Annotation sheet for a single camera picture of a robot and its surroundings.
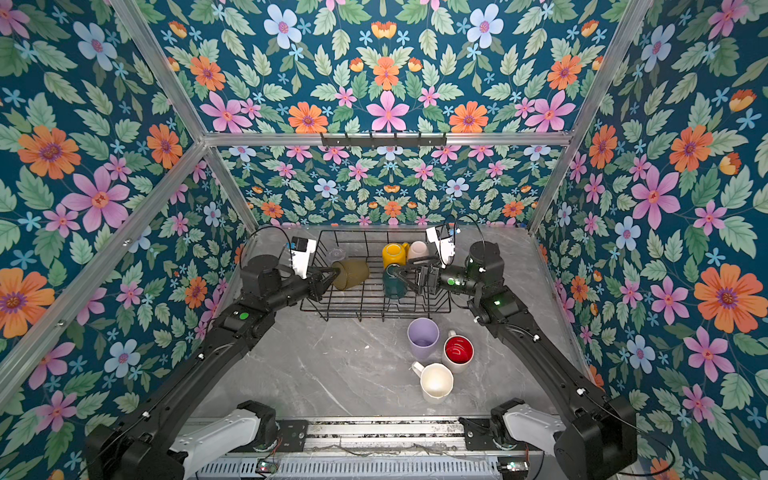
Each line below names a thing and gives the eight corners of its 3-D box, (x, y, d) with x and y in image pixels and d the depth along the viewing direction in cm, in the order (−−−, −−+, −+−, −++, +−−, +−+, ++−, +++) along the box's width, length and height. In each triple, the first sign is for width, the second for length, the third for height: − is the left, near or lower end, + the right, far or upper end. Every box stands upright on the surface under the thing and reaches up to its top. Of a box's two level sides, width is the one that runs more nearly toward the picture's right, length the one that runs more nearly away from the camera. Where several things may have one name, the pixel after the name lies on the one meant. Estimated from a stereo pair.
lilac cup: (407, 362, 87) (407, 346, 78) (407, 335, 92) (407, 317, 83) (437, 362, 87) (440, 346, 78) (435, 335, 92) (438, 317, 83)
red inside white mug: (443, 374, 85) (445, 365, 79) (440, 339, 91) (442, 329, 86) (471, 373, 85) (476, 365, 79) (467, 339, 91) (471, 329, 86)
